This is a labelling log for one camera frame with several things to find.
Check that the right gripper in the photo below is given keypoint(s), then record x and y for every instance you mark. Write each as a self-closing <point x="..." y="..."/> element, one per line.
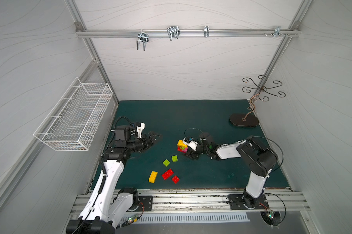
<point x="195" y="149"/>

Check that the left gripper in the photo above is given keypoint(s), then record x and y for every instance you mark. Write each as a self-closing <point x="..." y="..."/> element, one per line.
<point x="146" y="141"/>

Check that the yellow curved lego brick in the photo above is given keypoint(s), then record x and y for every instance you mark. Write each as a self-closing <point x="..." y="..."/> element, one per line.
<point x="181" y="144"/>

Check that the green lego brick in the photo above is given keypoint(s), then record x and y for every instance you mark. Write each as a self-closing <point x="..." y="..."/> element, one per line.
<point x="174" y="158"/>
<point x="166" y="163"/>

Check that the red long lego brick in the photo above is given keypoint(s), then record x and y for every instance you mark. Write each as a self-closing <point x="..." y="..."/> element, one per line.
<point x="167" y="174"/>

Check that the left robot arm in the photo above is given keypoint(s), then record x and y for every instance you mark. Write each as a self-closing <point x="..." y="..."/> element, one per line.
<point x="102" y="213"/>

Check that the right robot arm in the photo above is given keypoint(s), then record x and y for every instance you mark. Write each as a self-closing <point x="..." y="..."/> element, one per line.
<point x="259" y="158"/>

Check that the yellow lego brick left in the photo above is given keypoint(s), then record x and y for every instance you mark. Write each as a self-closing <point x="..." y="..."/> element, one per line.
<point x="153" y="177"/>

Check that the red small lego brick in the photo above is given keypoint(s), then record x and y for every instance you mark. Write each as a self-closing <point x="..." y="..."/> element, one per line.
<point x="175" y="179"/>

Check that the black metal hook stand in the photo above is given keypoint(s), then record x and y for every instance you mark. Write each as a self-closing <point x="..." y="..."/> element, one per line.
<point x="261" y="93"/>

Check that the left metal clip hook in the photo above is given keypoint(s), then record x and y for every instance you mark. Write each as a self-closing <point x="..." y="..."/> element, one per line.
<point x="143" y="38"/>

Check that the metal clip hook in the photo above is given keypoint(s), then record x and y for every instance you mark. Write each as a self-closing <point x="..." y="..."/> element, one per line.
<point x="206" y="31"/>
<point x="143" y="38"/>
<point x="277" y="33"/>
<point x="173" y="32"/>

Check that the right metal clip hook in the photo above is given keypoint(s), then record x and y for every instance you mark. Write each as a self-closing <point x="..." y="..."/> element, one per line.
<point x="277" y="33"/>

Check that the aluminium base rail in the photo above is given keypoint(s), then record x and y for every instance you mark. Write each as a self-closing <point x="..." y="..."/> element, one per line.
<point x="216" y="200"/>

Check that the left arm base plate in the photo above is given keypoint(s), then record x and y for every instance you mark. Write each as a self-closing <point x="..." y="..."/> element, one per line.
<point x="145" y="203"/>

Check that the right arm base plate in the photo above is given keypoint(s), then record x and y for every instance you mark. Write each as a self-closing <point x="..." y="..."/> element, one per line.
<point x="237" y="201"/>

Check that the white wire basket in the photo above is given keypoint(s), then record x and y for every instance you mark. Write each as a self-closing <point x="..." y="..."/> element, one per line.
<point x="73" y="122"/>

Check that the horizontal aluminium rail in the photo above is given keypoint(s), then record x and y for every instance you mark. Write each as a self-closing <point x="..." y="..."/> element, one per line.
<point x="184" y="33"/>

